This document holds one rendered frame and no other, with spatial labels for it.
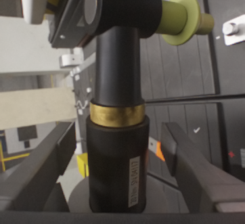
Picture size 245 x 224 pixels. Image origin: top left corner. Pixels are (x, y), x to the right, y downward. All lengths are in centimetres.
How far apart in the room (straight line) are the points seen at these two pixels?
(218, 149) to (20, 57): 436
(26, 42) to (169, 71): 436
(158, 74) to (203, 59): 9
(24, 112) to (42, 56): 134
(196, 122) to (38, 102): 423
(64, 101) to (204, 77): 429
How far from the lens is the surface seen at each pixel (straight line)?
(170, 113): 29
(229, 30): 22
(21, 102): 439
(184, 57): 26
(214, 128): 25
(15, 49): 451
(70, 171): 448
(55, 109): 442
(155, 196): 18
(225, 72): 24
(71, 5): 44
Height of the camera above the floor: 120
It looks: 29 degrees down
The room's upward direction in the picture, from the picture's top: 98 degrees counter-clockwise
